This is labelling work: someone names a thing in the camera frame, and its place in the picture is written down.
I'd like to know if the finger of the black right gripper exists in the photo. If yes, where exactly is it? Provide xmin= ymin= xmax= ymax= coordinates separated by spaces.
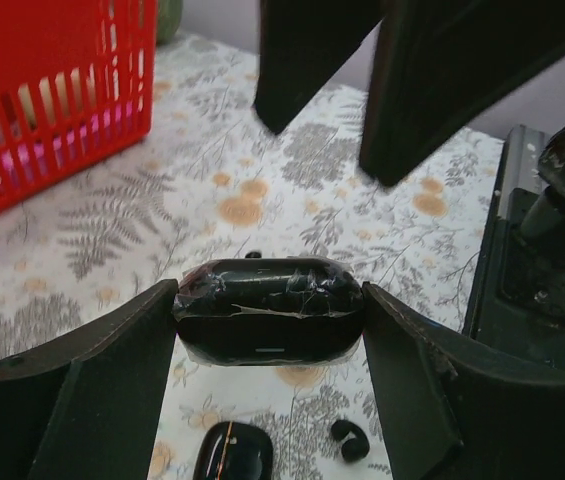
xmin=359 ymin=1 xmax=565 ymax=187
xmin=253 ymin=0 xmax=387 ymax=135

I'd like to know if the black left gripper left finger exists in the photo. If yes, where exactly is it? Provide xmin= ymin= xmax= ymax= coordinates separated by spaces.
xmin=0 ymin=279 xmax=178 ymax=479

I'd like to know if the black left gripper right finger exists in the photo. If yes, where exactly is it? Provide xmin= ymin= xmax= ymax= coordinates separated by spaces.
xmin=363 ymin=283 xmax=565 ymax=479

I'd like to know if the black earbud ring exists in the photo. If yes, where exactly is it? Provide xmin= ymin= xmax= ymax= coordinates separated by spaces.
xmin=330 ymin=418 xmax=372 ymax=464

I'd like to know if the taped black charging case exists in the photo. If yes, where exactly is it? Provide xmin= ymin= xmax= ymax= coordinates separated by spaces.
xmin=173 ymin=257 xmax=365 ymax=366

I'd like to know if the glossy black gold-trim case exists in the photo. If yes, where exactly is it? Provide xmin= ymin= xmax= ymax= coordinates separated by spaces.
xmin=192 ymin=421 xmax=274 ymax=480

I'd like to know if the green round melon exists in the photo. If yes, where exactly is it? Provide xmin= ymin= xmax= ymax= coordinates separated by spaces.
xmin=156 ymin=0 xmax=183 ymax=45

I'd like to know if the floral table mat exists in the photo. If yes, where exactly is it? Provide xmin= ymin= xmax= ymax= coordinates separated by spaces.
xmin=0 ymin=33 xmax=506 ymax=480

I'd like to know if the pink package in basket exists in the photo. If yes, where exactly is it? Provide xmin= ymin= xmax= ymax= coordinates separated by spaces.
xmin=0 ymin=102 xmax=142 ymax=187

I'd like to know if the red plastic shopping basket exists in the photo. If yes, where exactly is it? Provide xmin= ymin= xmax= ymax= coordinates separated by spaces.
xmin=0 ymin=1 xmax=157 ymax=212

